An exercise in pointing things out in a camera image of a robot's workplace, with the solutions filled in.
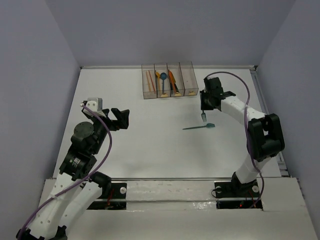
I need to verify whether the teal fork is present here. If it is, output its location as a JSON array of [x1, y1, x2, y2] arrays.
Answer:
[[201, 110, 207, 123], [183, 123, 215, 130]]

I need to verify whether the gold knife black handle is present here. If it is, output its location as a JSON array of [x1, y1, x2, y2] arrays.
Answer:
[[168, 75, 175, 97], [172, 78, 181, 97]]

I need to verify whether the yellow orange chopstick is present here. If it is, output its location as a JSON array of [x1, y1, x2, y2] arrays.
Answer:
[[145, 71, 151, 92]]

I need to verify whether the orange chopstick long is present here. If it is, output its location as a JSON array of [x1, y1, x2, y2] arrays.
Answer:
[[148, 70, 156, 93]]

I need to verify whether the blue spoon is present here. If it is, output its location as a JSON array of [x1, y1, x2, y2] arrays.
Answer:
[[160, 72, 167, 94]]

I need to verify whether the yellow orange spoon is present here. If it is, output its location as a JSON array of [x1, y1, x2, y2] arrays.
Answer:
[[155, 71, 161, 91]]

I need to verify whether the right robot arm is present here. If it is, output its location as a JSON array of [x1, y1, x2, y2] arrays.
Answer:
[[200, 77, 285, 198]]

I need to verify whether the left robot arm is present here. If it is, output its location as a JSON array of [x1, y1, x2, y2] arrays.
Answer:
[[16, 101, 130, 240]]

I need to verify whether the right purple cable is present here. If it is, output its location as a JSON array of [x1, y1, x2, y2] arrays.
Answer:
[[204, 71, 265, 208]]

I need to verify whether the purple cable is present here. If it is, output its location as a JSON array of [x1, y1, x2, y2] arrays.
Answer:
[[204, 71, 265, 208], [16, 104, 113, 238]]

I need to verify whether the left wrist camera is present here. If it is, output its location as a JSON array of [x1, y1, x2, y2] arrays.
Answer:
[[80, 97, 103, 114]]

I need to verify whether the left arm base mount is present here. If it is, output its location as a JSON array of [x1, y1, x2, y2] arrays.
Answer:
[[87, 181, 127, 210]]

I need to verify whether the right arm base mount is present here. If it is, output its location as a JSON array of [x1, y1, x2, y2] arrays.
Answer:
[[211, 180, 263, 210]]

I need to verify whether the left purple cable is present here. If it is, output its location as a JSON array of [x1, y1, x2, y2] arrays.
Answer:
[[16, 104, 113, 238]]

